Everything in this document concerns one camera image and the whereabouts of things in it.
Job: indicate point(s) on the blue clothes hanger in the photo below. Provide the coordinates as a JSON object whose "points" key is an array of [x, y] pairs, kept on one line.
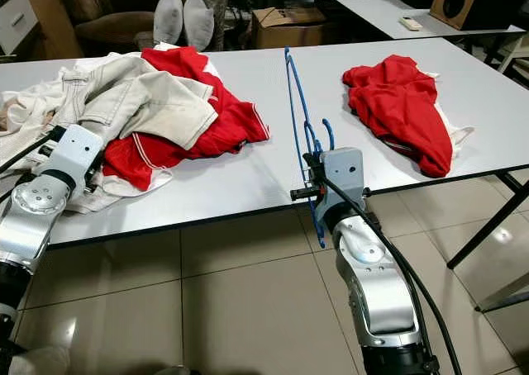
{"points": [[288, 61]]}

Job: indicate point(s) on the cream white trousers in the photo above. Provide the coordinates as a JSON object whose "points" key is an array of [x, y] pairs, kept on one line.
{"points": [[157, 102]]}

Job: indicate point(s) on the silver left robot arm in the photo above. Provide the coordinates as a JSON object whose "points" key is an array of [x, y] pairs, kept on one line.
{"points": [[29, 226]]}

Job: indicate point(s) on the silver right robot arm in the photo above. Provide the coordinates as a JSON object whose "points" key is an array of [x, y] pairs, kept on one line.
{"points": [[376, 284]]}

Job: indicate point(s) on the red white-striped garment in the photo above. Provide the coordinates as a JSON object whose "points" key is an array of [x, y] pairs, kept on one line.
{"points": [[235, 123]]}

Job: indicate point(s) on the red shirt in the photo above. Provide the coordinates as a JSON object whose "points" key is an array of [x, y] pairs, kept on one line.
{"points": [[401, 102]]}

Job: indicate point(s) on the open brown cardboard box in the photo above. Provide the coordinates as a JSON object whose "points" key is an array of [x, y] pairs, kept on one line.
{"points": [[289, 28]]}

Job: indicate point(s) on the long white table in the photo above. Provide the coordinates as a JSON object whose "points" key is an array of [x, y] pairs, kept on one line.
{"points": [[372, 7]]}

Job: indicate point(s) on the white remote control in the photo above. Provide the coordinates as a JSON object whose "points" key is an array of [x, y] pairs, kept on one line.
{"points": [[411, 22]]}

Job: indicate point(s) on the grey cushion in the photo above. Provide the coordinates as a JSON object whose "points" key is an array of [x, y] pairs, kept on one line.
{"points": [[169, 20], [198, 24]]}

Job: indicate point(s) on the white garment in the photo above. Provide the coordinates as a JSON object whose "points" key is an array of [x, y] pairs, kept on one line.
{"points": [[128, 200]]}

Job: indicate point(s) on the white drawer cabinet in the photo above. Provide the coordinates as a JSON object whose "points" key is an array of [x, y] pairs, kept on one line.
{"points": [[18, 20]]}

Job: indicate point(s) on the brown leather armchair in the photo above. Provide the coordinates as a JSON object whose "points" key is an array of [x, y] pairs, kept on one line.
{"points": [[107, 11]]}

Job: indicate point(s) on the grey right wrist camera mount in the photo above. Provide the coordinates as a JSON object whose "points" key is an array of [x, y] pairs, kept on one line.
{"points": [[343, 173]]}

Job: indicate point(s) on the black metal table frame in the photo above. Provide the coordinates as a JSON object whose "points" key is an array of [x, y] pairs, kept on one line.
{"points": [[483, 226]]}

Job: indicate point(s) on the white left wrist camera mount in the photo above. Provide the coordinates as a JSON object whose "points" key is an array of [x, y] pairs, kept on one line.
{"points": [[78, 156]]}

